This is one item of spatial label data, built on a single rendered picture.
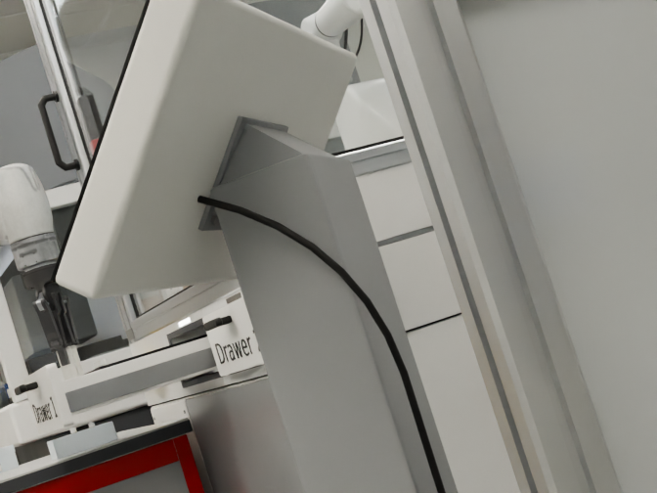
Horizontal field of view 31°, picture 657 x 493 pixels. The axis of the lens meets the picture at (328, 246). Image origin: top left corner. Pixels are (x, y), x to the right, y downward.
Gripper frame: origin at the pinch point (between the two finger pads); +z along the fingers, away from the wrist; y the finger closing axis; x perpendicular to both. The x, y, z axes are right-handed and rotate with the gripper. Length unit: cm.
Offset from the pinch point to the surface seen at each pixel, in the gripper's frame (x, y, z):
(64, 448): -5.6, 2.0, 15.3
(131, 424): -16, -65, 18
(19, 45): -129, -379, -177
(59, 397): 9.8, 33.1, 5.2
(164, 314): 19.6, -6.0, -3.9
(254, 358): 45, 38, 9
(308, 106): 72, 81, -20
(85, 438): -1.7, -0.3, 14.8
